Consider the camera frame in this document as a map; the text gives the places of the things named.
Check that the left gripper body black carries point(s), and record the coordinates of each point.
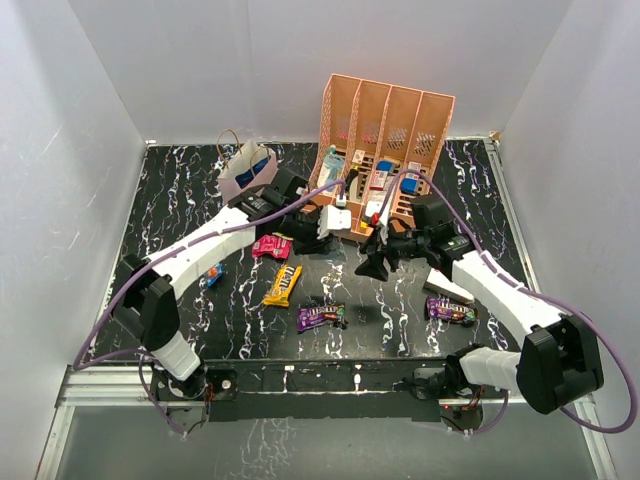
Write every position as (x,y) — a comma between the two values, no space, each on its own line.
(300,225)

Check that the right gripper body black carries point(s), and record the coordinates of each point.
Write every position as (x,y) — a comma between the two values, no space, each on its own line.
(407,245)

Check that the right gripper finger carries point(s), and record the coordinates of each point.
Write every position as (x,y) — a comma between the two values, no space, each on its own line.
(375,266)
(375,245)

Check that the blue Burts chips bag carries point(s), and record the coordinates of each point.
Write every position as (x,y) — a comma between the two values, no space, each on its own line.
(245,178)

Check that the pale pink paper bag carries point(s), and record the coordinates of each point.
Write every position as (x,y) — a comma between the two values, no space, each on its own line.
(249,166)

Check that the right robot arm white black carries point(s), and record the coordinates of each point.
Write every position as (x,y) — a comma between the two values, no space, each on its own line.
(558,358)

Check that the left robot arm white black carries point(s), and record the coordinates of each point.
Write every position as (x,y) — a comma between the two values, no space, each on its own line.
(146,305)

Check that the green candy packet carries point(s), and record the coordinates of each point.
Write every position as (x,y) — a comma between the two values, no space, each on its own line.
(281,235)

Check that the pink candy packet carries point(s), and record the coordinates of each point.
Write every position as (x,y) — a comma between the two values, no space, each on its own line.
(275,246)

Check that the white plastic packet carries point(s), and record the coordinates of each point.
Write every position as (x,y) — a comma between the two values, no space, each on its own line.
(375,199)

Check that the white rectangular box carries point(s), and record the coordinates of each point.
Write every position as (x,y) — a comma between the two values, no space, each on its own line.
(438,282)

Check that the yellow M&M's packet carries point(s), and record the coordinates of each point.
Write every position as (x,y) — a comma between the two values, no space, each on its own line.
(282,287)

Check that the blue white item pack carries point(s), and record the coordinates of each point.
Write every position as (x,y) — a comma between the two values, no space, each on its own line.
(410,183)

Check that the light blue tape dispenser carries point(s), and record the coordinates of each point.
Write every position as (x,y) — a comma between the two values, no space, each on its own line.
(331,167)

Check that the black yellow utility knife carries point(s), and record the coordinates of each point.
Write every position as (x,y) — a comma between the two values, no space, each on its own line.
(352,183)

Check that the purple M&M's packet centre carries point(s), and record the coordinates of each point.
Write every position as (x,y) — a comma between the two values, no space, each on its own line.
(311,317)

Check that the purple m&m's packet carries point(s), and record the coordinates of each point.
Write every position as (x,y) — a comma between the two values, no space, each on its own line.
(311,317)
(442,309)

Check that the purple M&M's packet right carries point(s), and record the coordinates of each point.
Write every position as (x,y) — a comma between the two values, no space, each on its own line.
(442,309)

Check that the blue M&M's packet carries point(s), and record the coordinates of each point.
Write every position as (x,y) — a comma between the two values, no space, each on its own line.
(214,274)

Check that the orange desk file organizer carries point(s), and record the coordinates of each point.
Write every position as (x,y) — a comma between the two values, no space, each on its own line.
(369,120)

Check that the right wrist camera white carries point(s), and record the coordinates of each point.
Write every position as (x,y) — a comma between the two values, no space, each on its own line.
(376,215)

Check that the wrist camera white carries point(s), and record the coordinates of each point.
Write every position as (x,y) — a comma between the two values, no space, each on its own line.
(376,215)
(334,219)

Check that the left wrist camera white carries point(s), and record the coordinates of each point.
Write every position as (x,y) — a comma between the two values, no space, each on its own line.
(334,219)

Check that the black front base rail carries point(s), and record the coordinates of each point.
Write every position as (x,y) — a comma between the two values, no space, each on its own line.
(410,388)

